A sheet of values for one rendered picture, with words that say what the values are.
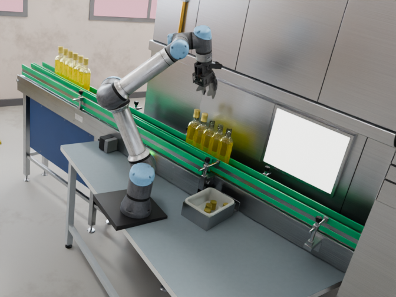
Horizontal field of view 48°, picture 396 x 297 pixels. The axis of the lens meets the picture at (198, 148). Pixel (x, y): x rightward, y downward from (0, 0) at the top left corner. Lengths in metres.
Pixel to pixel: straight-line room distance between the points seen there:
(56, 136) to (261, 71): 1.64
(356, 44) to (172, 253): 1.23
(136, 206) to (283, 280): 0.75
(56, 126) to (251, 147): 1.49
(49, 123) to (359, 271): 2.32
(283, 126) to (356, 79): 0.44
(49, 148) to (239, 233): 1.75
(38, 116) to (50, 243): 0.93
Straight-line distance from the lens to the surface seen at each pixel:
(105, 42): 5.45
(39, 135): 3.54
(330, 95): 2.21
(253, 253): 2.14
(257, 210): 2.32
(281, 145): 2.35
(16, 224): 3.41
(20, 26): 5.09
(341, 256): 2.19
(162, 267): 1.95
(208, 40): 1.99
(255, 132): 2.41
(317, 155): 2.27
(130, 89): 1.93
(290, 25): 2.27
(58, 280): 2.97
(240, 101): 2.43
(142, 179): 2.07
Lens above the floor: 2.03
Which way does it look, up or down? 25 degrees down
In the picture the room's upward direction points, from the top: 11 degrees clockwise
